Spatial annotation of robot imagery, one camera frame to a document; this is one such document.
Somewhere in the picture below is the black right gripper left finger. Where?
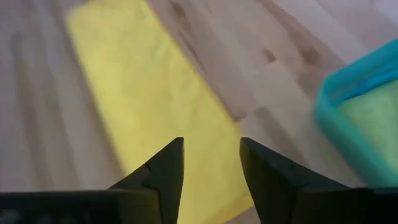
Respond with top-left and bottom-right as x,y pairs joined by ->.
108,136 -> 185,224

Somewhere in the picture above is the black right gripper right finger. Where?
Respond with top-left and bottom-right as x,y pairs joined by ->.
239,136 -> 354,224

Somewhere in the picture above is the yellow microfiber towel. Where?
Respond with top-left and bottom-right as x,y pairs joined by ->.
65,0 -> 255,224

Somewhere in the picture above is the lime green microfiber towel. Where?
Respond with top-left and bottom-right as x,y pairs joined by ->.
338,80 -> 398,175

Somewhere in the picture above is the translucent teal plastic bin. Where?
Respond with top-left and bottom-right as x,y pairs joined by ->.
313,39 -> 398,189

